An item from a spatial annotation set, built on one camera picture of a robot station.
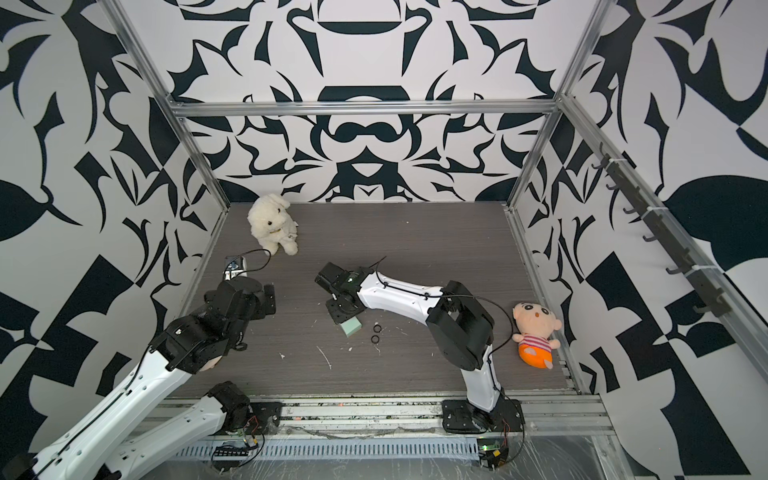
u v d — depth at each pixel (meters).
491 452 0.71
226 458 0.73
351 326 0.86
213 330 0.51
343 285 0.63
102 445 0.41
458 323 0.48
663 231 0.55
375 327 0.89
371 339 0.87
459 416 0.74
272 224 0.93
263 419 0.74
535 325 0.83
